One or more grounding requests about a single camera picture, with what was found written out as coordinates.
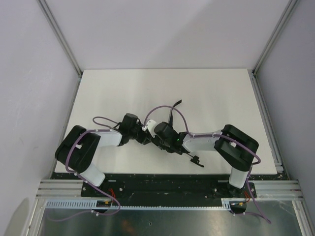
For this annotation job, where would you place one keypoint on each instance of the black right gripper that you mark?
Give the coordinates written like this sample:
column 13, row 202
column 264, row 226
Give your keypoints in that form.
column 170, row 122

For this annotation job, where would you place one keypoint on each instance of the right aluminium frame post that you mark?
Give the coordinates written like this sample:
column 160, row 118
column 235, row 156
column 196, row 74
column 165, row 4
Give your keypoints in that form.
column 281, row 24

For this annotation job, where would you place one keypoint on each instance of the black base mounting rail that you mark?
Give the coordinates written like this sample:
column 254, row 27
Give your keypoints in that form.
column 171, row 190

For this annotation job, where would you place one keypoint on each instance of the left aluminium frame post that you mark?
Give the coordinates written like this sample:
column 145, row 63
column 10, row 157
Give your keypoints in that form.
column 47, row 12

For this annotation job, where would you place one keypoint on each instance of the aluminium frame side rail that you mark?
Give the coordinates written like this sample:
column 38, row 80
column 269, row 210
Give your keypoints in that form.
column 278, row 187

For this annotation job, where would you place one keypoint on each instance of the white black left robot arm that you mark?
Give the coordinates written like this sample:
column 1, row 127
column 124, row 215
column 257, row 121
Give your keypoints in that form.
column 77, row 149

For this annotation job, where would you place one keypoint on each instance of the black folding umbrella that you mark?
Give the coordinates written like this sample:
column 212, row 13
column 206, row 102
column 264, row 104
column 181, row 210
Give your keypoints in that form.
column 172, row 118

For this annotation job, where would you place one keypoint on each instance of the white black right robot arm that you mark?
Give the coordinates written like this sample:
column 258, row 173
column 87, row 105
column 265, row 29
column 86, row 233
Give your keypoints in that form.
column 237, row 148

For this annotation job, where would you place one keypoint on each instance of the aluminium frame post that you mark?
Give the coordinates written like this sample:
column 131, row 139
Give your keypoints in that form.
column 47, row 12
column 281, row 24

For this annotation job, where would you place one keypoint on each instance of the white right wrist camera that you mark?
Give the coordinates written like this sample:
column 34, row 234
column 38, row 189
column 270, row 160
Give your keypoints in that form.
column 149, row 127

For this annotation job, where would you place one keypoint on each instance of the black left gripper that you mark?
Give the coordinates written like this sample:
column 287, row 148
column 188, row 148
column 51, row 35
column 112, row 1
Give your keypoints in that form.
column 144, row 136

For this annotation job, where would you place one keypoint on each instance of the grey slotted cable duct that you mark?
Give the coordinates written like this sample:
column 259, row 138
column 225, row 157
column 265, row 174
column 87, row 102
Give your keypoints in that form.
column 94, row 204

